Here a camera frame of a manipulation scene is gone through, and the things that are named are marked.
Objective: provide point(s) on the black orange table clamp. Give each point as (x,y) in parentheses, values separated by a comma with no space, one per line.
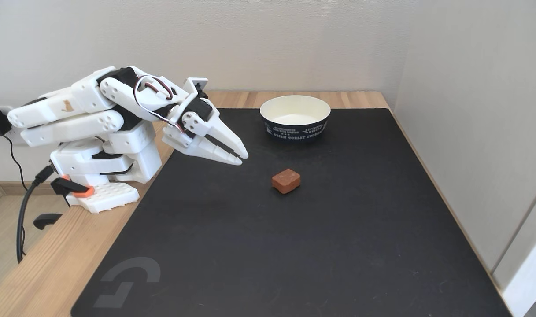
(74,188)

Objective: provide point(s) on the brown block toy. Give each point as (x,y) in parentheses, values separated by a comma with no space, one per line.
(286,181)

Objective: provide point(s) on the dark blue paper bowl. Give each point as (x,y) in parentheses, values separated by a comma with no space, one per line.
(294,125)

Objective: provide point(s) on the white wall outlet plate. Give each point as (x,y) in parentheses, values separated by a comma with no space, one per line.
(13,137)

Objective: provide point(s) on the black desk mat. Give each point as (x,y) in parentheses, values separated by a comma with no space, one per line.
(294,246)

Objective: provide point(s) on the white door frame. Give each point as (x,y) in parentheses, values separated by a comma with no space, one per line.
(525,273)

